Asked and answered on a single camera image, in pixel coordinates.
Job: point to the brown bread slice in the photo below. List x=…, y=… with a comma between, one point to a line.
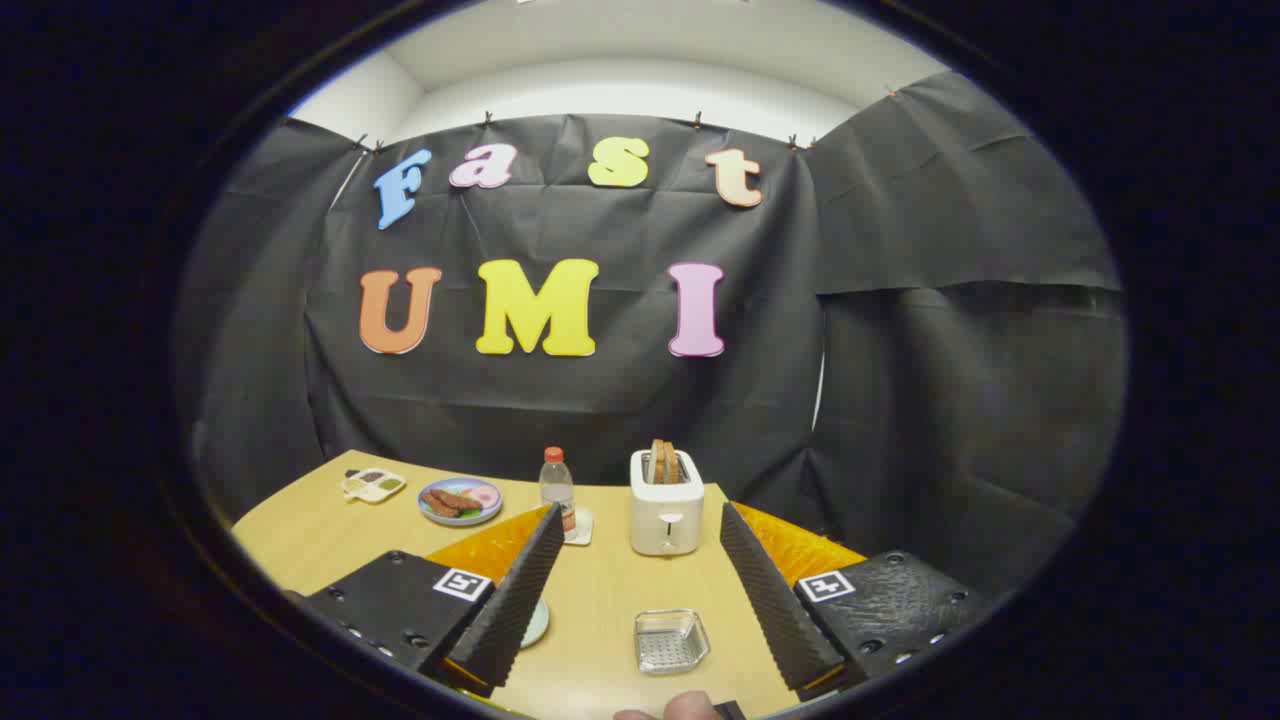
x=657, y=465
x=673, y=467

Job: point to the clear water bottle red cap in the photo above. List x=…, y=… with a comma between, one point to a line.
x=556, y=490

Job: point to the black backdrop cloth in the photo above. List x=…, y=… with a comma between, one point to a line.
x=600, y=400

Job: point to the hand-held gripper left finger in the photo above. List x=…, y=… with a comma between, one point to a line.
x=515, y=600

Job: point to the small white square tray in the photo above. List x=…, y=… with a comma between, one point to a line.
x=583, y=528

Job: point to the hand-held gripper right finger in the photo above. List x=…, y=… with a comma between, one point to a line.
x=775, y=600

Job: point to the brown meat pieces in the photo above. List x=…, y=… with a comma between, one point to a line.
x=450, y=500

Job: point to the metal mesh basket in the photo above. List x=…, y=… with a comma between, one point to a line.
x=670, y=642

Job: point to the blue patterned plate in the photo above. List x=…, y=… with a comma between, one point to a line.
x=480, y=510

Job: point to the white toaster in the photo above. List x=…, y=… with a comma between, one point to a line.
x=666, y=510

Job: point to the light green plate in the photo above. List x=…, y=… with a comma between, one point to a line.
x=537, y=625

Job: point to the small white sauce dish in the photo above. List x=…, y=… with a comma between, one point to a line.
x=372, y=486

